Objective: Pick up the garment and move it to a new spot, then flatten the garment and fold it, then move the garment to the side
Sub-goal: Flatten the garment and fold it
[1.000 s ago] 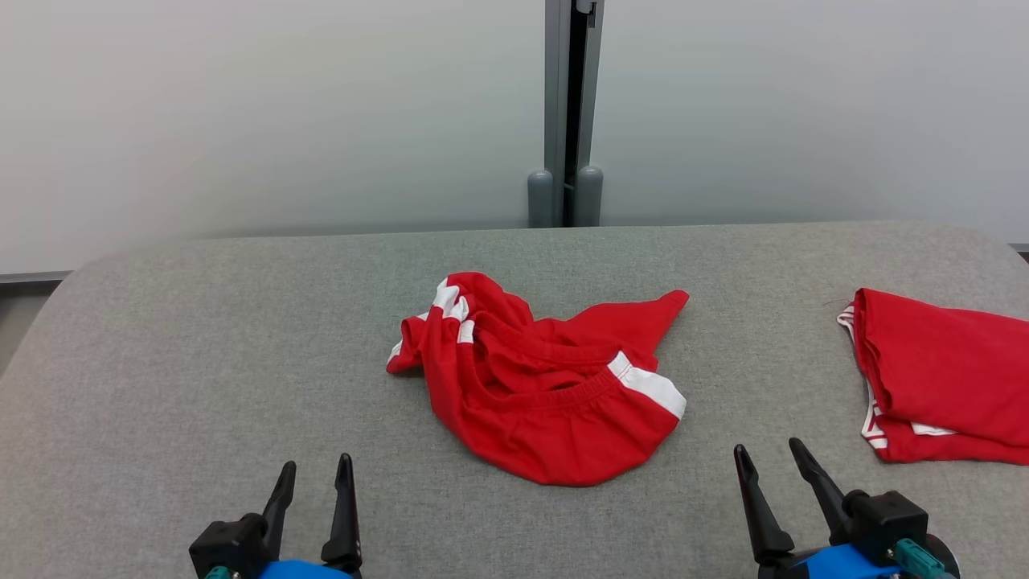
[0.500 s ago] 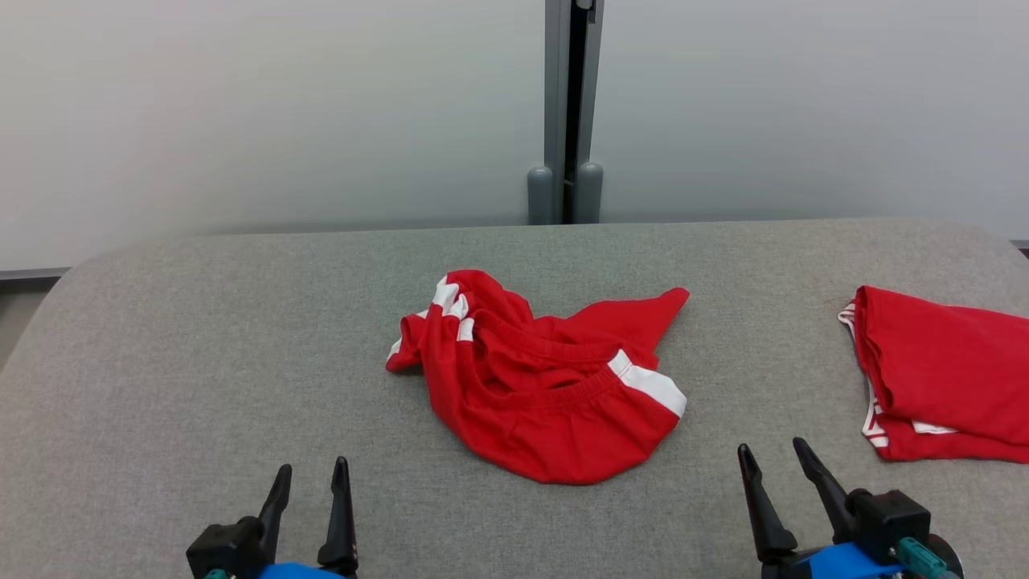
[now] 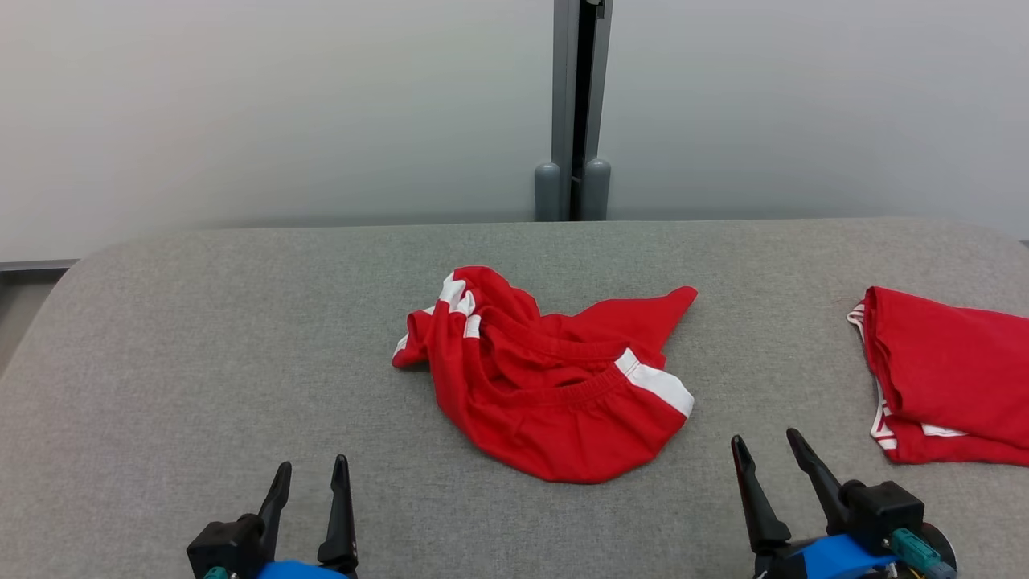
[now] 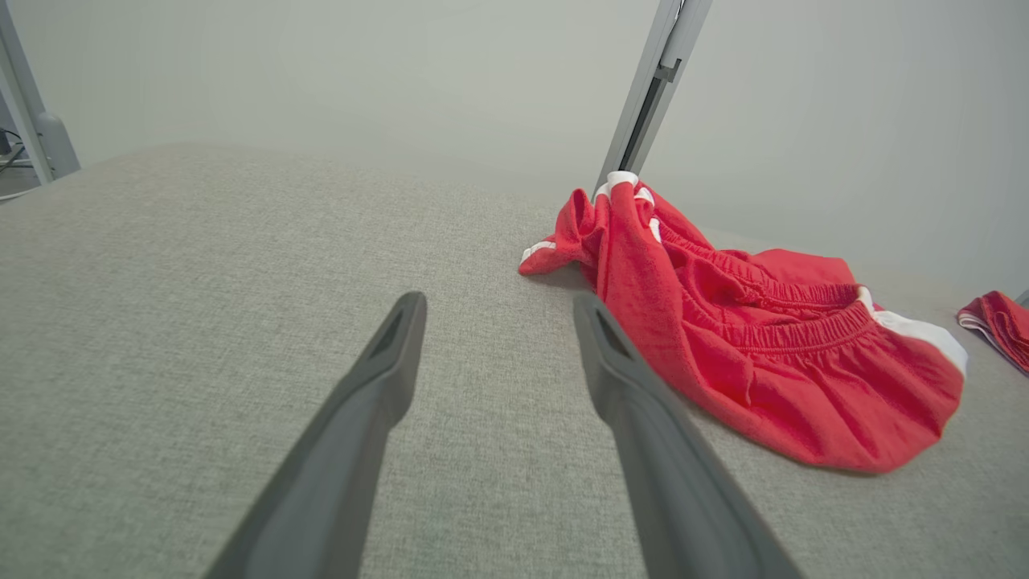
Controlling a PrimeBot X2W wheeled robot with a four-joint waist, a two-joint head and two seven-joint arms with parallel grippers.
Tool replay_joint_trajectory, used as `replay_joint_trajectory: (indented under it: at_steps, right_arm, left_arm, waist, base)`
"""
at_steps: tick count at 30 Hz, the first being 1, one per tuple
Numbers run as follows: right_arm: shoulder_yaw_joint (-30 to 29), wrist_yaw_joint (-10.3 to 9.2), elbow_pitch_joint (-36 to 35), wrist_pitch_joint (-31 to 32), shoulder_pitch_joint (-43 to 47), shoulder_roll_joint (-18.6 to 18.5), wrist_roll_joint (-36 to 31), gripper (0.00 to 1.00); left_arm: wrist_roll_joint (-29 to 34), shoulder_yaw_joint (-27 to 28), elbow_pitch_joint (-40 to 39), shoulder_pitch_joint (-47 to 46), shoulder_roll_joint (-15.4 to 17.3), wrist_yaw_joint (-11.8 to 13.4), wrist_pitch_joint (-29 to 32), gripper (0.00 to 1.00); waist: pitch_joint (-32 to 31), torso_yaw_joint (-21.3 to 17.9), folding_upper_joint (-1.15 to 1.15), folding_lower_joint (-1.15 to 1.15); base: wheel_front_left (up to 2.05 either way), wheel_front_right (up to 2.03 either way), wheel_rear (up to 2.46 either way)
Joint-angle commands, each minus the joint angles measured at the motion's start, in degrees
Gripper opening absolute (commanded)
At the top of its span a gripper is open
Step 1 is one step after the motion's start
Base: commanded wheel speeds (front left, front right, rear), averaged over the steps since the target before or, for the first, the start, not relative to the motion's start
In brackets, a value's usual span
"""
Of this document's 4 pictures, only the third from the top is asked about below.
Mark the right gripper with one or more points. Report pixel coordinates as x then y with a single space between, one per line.
768 563

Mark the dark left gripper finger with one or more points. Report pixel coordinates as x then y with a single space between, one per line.
277 507
342 523

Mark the red shorts with white stripes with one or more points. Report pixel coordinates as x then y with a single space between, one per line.
957 370

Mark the red shorts with white panels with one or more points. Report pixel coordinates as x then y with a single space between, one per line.
555 426

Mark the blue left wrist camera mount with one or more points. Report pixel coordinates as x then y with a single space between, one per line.
229 543

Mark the grey wall base rail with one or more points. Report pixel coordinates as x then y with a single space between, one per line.
36 265

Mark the grey double partition post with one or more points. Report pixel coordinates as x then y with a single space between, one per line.
563 96

